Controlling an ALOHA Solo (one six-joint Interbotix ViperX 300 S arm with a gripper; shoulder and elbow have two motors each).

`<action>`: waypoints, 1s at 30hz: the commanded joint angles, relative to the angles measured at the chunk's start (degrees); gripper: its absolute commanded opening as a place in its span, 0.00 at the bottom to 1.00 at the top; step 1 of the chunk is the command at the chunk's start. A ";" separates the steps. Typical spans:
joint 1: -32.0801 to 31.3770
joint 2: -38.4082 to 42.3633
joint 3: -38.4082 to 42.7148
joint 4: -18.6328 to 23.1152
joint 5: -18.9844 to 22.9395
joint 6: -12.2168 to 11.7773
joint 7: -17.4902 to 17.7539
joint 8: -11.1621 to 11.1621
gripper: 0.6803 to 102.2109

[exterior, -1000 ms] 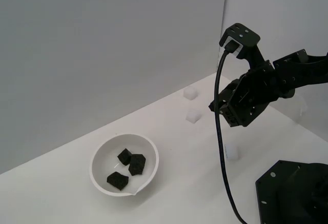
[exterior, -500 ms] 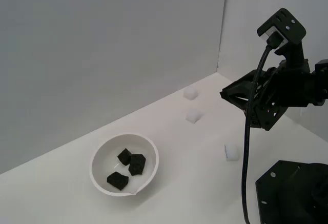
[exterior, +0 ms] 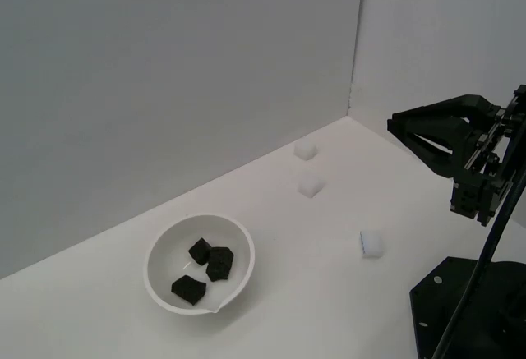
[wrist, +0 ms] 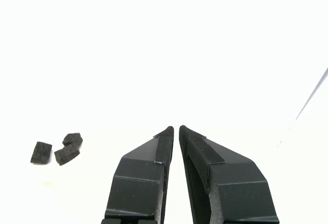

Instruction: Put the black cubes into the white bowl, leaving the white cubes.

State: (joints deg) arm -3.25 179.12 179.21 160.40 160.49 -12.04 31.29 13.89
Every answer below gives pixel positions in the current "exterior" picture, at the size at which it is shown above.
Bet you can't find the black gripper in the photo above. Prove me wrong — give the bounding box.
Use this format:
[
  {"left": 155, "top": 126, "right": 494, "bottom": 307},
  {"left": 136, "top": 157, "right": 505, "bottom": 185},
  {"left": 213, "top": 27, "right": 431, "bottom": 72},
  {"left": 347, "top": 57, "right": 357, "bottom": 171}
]
[{"left": 387, "top": 84, "right": 526, "bottom": 229}]

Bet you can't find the large black foam cube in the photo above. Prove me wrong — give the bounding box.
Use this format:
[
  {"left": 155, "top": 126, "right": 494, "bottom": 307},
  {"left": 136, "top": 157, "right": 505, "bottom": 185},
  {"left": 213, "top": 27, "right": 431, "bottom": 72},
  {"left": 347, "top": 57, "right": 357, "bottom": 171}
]
[{"left": 204, "top": 245, "right": 235, "bottom": 283}]

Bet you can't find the small black foam cube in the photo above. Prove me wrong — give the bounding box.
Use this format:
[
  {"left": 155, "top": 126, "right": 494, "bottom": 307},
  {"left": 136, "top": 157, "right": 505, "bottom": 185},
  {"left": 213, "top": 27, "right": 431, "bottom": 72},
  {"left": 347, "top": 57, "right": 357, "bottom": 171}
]
[{"left": 187, "top": 237, "right": 214, "bottom": 267}]

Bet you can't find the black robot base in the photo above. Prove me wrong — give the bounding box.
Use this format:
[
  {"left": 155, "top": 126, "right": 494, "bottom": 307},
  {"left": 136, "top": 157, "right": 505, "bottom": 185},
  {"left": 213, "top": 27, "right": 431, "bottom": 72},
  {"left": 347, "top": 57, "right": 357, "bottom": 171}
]
[{"left": 409, "top": 255, "right": 526, "bottom": 359}]

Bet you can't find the white ceramic bowl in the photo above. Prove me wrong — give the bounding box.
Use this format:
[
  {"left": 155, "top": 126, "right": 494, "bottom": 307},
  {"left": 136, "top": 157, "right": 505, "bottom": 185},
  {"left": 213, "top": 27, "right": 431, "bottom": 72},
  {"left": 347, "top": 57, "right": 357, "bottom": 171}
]
[{"left": 142, "top": 212, "right": 256, "bottom": 315}]

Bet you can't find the white foam cube blue print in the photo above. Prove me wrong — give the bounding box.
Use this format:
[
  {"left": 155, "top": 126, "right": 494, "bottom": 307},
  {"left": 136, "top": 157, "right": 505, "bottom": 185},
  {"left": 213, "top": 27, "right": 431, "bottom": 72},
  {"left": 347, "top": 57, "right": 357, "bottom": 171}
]
[{"left": 359, "top": 228, "right": 387, "bottom": 260}]

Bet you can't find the black camera cable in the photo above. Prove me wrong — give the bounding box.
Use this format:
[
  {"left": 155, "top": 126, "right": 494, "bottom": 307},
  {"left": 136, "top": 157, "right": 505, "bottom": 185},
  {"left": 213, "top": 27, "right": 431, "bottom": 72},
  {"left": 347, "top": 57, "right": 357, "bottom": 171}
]
[{"left": 432, "top": 160, "right": 526, "bottom": 359}]

